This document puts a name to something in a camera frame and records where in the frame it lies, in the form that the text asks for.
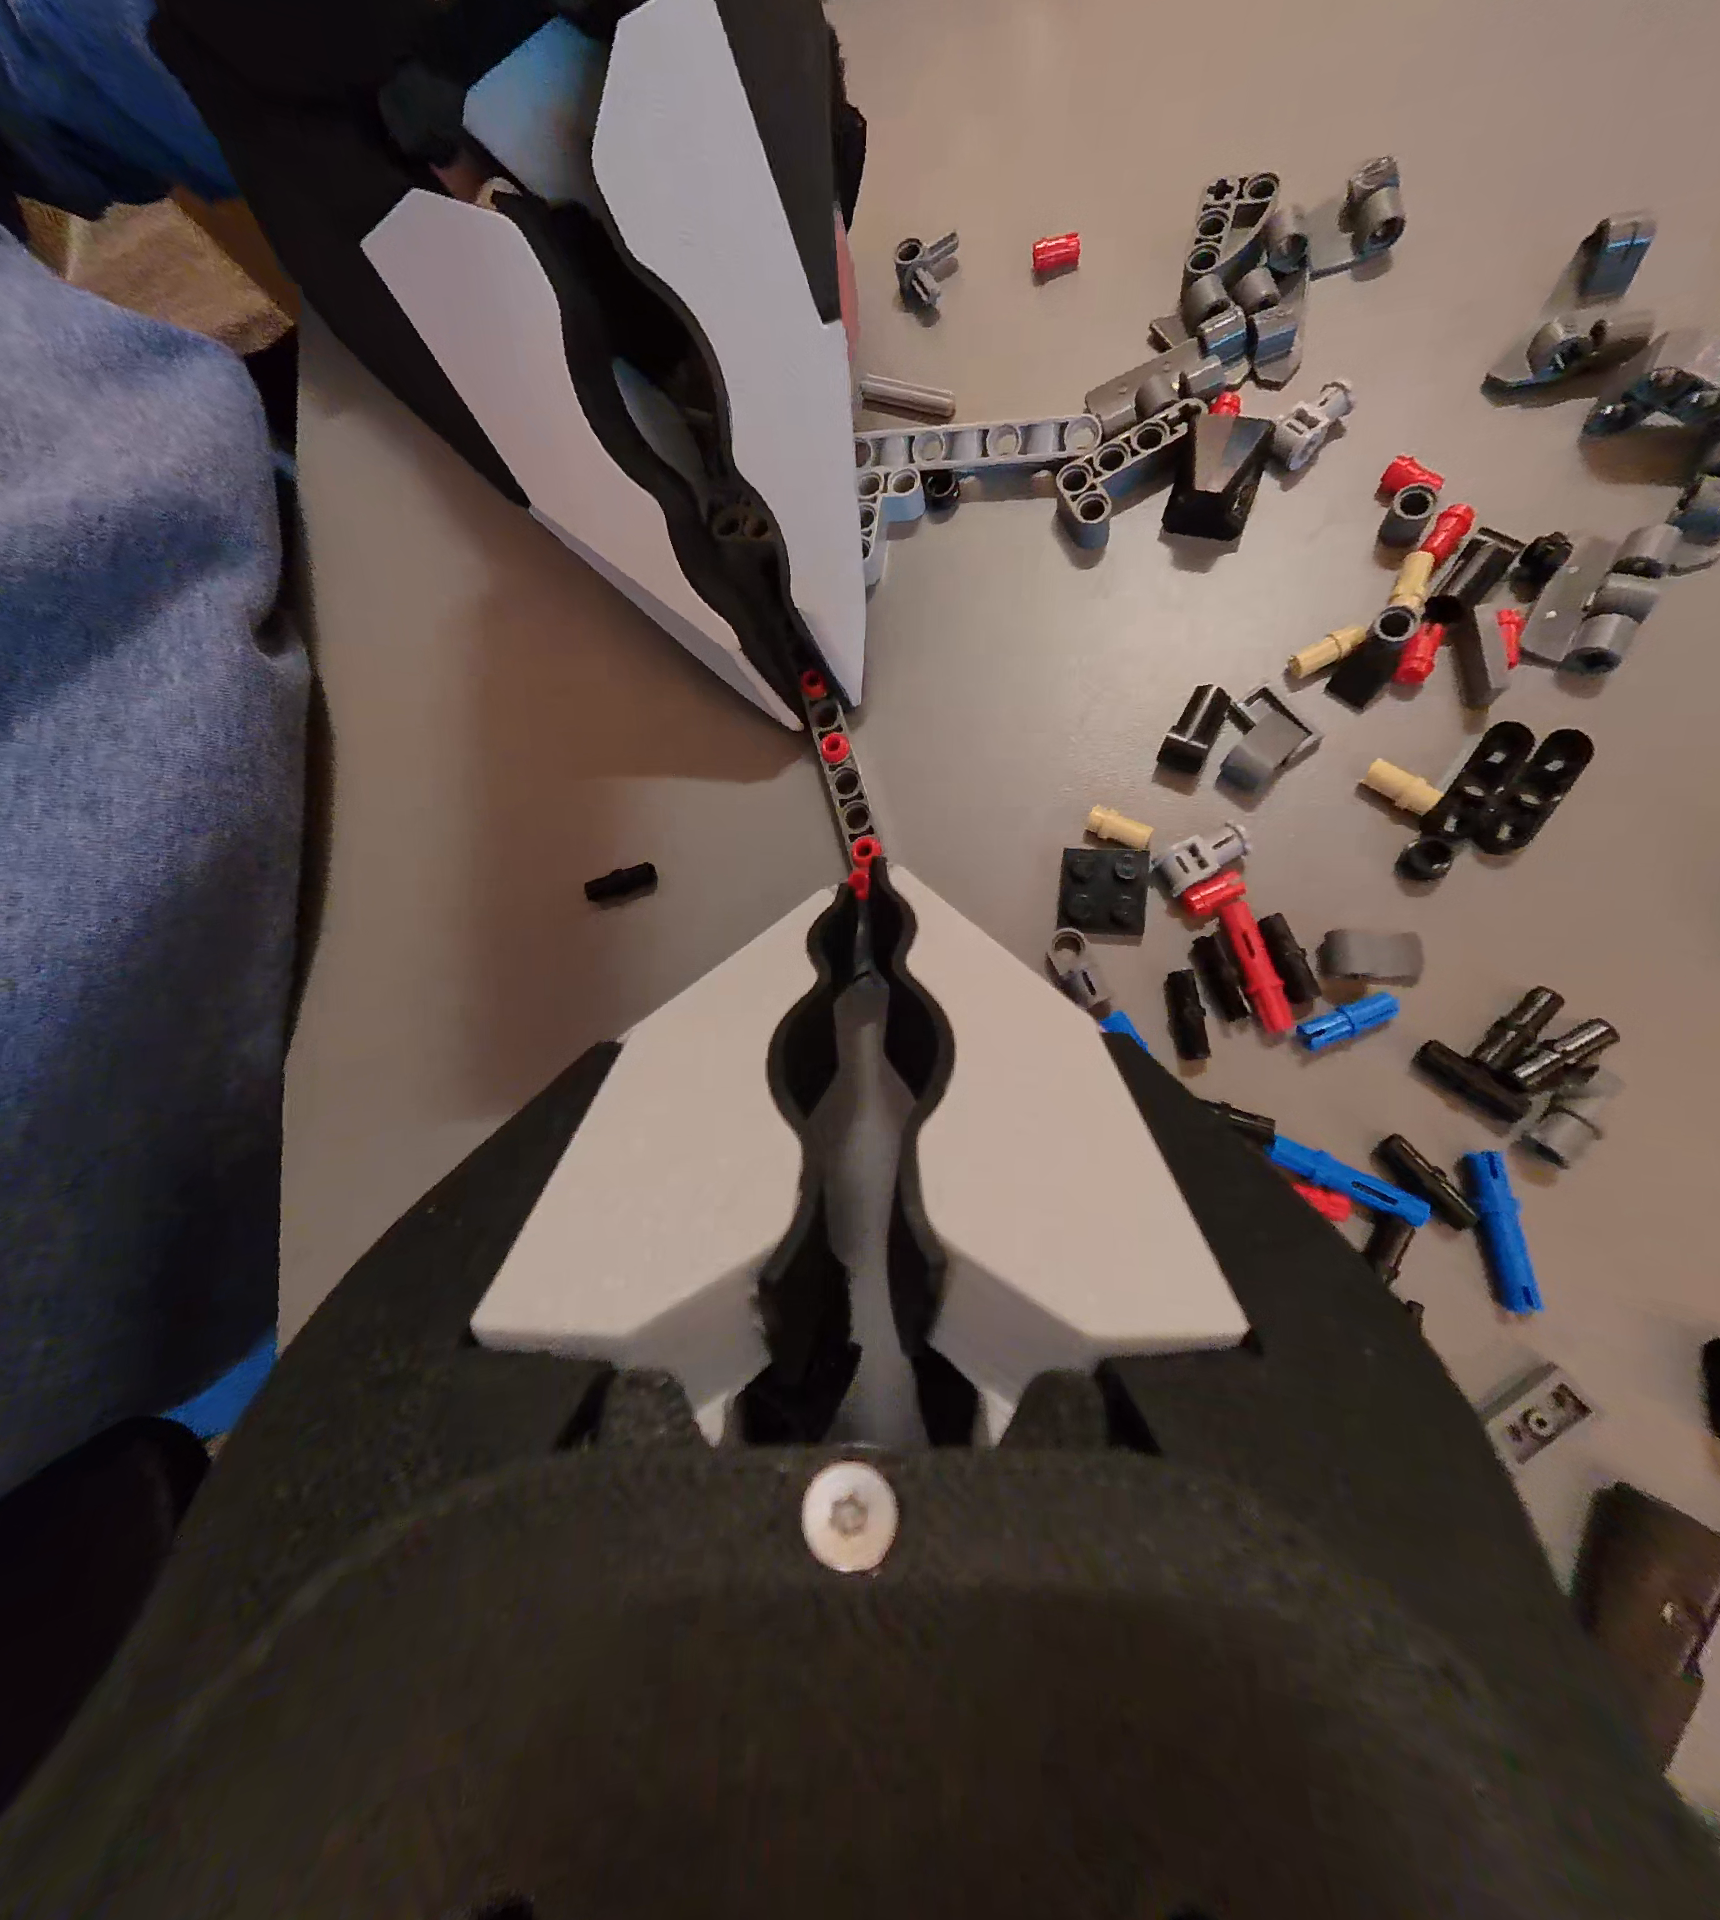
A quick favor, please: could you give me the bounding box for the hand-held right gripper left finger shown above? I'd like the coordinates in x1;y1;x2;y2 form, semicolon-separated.
469;882;861;1449

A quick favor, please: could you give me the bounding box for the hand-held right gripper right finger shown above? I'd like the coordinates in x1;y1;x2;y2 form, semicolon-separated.
877;871;1251;1449

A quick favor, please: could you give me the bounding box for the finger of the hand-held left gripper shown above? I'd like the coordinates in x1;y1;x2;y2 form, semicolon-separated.
461;0;871;711
362;186;805;735

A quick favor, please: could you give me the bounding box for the black long lego beam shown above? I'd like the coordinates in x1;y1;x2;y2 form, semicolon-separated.
701;495;889;979

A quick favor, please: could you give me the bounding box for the pile of lego pieces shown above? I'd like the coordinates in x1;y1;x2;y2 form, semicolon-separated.
860;151;1720;1878

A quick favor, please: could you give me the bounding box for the light grey long lego beam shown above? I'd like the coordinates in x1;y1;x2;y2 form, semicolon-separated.
853;416;1106;470

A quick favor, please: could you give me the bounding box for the person's blue clothing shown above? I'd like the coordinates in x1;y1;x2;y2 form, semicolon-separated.
0;0;338;1571

